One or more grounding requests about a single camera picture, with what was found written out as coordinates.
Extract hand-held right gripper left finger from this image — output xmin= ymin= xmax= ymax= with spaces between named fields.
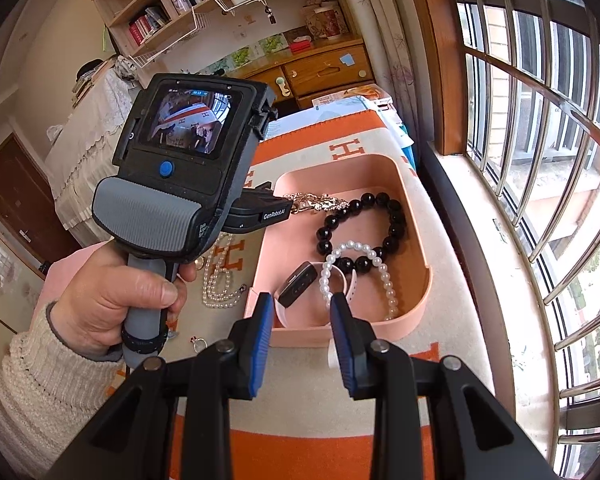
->
xmin=45 ymin=292 xmax=276 ymax=480

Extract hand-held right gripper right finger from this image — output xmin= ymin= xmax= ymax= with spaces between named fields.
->
xmin=329 ymin=292 xmax=556 ymax=480

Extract pink jewelry box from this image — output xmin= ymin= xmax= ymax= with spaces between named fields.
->
xmin=244 ymin=154 xmax=431 ymax=348

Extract long white pearl necklace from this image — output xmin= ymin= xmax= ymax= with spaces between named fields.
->
xmin=195 ymin=232 xmax=248 ymax=310

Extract person's left forearm knit sleeve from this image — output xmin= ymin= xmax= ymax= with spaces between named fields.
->
xmin=0 ymin=300 xmax=126 ymax=480

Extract person's left hand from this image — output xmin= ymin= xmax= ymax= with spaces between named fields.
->
xmin=50 ymin=245 xmax=198 ymax=361

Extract lace covered piano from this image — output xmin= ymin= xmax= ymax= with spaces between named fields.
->
xmin=45 ymin=55 xmax=147 ymax=233

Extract orange and cream blanket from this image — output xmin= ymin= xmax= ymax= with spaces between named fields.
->
xmin=115 ymin=107 xmax=496 ymax=480

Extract pink bed sheet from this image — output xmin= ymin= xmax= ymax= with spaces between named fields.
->
xmin=30 ymin=245 xmax=98 ymax=331

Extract food magazine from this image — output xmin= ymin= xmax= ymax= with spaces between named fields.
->
xmin=314 ymin=84 xmax=397 ymax=111

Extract wooden desk with drawers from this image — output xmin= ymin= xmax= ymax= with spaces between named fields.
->
xmin=195 ymin=35 xmax=376 ymax=116

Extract grape picture strip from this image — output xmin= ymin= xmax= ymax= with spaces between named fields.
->
xmin=229 ymin=34 xmax=287 ymax=69

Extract stack of books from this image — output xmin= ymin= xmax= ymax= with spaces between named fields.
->
xmin=71 ymin=59 xmax=115 ymax=107

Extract brown wooden door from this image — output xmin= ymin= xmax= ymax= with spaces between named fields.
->
xmin=0 ymin=132 xmax=81 ymax=273

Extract row of red books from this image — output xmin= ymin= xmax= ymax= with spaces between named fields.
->
xmin=127 ymin=6 xmax=171 ymax=46

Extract floral ceramic jar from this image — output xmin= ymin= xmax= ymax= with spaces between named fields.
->
xmin=305 ymin=2 xmax=349 ymax=42

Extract white floral curtain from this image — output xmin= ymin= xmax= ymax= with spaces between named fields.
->
xmin=330 ymin=0 xmax=423 ymax=161

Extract patterned sliding door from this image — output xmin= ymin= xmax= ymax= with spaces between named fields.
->
xmin=0 ymin=210 xmax=47 ymax=383

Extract metal window bars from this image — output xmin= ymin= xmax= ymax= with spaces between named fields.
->
xmin=442 ymin=0 xmax=600 ymax=468

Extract white pearl bracelet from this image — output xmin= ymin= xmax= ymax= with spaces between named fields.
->
xmin=319 ymin=240 xmax=401 ymax=322

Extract black bead bracelet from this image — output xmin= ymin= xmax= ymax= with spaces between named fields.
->
xmin=316 ymin=192 xmax=407 ymax=273

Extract empty white wire basket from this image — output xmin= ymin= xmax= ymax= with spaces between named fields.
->
xmin=129 ymin=10 xmax=209 ymax=69

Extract wooden window frame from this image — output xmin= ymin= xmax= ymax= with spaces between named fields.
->
xmin=405 ymin=0 xmax=470 ymax=157

